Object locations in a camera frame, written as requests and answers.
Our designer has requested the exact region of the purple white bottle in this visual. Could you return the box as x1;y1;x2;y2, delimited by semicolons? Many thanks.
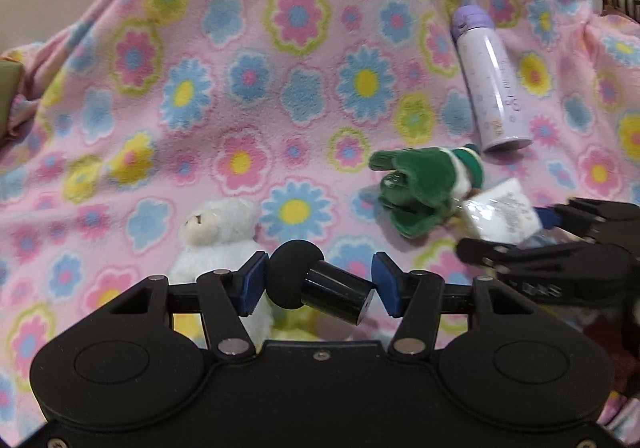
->
451;3;533;154

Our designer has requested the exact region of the black puff black handle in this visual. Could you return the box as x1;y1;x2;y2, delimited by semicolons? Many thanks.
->
265;240;377;326

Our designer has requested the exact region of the white lamb plush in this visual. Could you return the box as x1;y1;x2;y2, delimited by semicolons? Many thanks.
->
167;198;276;344

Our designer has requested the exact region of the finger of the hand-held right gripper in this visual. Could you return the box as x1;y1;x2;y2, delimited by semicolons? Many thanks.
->
457;237;601;274
537;198;640;241

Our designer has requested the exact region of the pink floral fleece blanket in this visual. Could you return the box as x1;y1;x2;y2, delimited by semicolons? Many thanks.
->
0;0;640;429

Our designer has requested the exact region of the green pillow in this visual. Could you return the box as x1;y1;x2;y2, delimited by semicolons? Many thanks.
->
0;60;23;144

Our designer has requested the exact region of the zebra striped cloth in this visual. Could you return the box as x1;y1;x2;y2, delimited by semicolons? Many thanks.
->
611;0;640;21

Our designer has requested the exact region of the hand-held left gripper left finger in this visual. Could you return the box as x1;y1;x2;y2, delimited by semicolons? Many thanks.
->
107;250;268;359

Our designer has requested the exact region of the green plush toy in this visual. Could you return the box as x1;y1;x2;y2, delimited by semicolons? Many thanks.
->
368;144;543;249

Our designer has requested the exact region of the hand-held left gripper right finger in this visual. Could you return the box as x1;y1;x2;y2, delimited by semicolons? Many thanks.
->
372;251;536;359

